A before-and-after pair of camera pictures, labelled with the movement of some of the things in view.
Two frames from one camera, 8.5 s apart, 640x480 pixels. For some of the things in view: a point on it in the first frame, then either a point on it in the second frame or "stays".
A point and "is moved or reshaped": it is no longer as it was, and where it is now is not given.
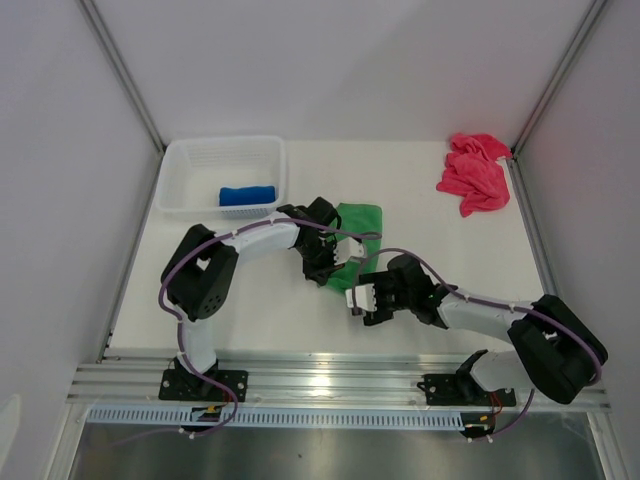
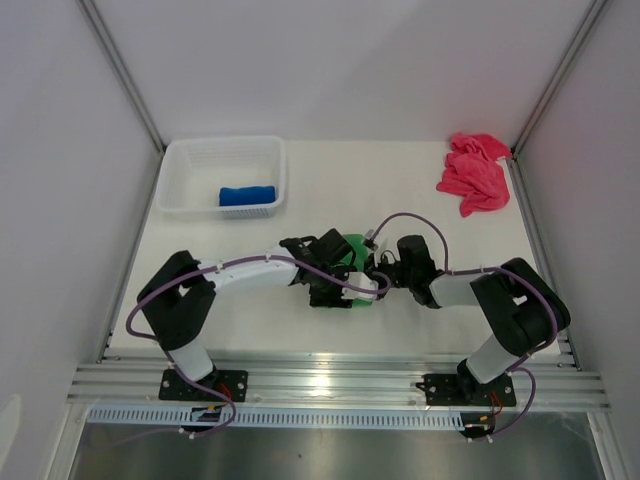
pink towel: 473,174 stays
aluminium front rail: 301,380 stays
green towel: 364,217 is moved or reshaped
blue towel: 246,195 stays
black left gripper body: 318,257 → 327,293
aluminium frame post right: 587,23 stays
